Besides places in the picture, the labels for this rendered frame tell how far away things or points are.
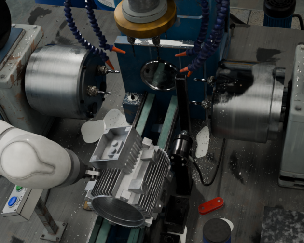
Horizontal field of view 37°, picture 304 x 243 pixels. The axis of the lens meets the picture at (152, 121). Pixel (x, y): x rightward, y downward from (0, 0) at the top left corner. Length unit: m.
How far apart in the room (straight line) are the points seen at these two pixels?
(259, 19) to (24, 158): 2.10
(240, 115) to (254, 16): 1.51
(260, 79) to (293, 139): 0.19
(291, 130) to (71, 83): 0.68
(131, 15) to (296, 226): 0.74
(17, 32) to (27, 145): 0.84
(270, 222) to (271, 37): 0.95
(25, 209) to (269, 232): 0.67
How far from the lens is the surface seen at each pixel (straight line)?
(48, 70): 1.50
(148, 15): 1.27
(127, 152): 1.24
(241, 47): 2.00
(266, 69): 1.38
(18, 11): 3.97
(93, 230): 1.36
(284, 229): 1.35
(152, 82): 1.61
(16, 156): 0.87
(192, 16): 1.55
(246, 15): 2.79
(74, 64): 1.48
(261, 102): 1.33
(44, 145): 0.89
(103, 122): 1.76
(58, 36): 2.21
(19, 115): 1.63
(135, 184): 1.21
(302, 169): 1.48
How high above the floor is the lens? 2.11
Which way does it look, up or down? 49 degrees down
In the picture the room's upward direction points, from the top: 10 degrees counter-clockwise
